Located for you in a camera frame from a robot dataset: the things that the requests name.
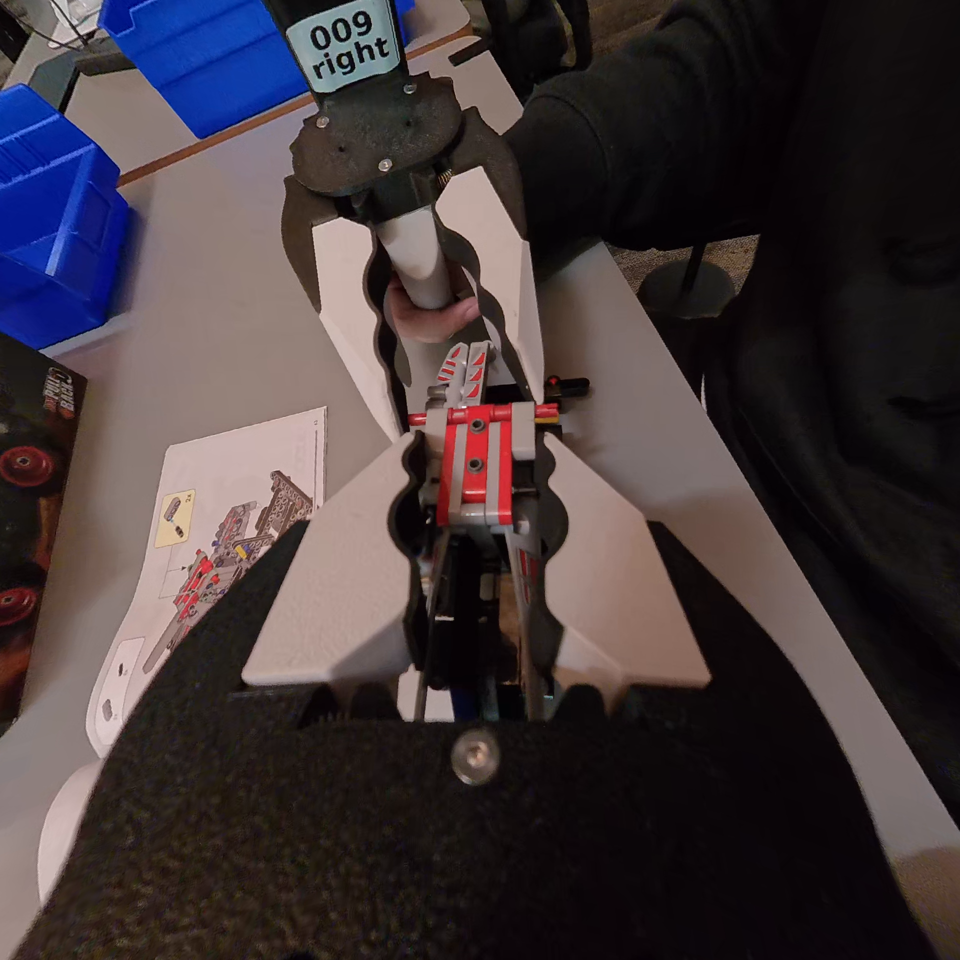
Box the blue plastic storage bin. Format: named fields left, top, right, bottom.
left=0, top=82, right=138, bottom=352
left=99, top=0, right=418, bottom=141

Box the open building instruction booklet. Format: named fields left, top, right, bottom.
left=37, top=406, right=330, bottom=903

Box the black toy set box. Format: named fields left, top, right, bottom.
left=0, top=333, right=90, bottom=740

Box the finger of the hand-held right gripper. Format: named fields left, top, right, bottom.
left=433, top=167, right=546, bottom=400
left=313, top=222, right=415, bottom=444

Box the person's right forearm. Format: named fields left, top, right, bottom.
left=502, top=0, right=960, bottom=254

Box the red grey brick truck model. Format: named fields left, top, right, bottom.
left=405, top=339, right=594, bottom=725

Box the grey desk with wooden edge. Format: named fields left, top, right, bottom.
left=15, top=0, right=481, bottom=186

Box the person's right hand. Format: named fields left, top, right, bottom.
left=382, top=271, right=485, bottom=346

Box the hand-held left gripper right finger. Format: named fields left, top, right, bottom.
left=536, top=433, right=712, bottom=717

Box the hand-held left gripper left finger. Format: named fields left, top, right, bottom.
left=241, top=431, right=429, bottom=688

